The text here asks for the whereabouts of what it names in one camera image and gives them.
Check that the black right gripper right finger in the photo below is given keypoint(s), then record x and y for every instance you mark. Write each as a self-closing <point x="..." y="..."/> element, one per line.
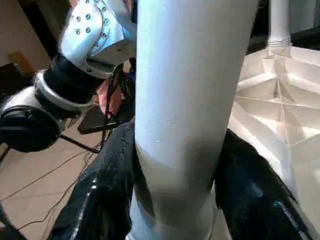
<point x="260" y="200"/>

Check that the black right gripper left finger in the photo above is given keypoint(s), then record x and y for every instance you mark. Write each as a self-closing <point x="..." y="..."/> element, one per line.
<point x="100" y="195"/>

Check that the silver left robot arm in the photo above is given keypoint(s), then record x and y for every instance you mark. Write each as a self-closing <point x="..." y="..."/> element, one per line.
<point x="75" y="55"/>

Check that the pinkish blurred object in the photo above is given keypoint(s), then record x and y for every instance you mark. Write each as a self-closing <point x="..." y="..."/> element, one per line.
<point x="111" y="97"/>

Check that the black stand frame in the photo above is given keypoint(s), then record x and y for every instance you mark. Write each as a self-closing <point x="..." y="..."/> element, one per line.
<point x="95" y="122"/>

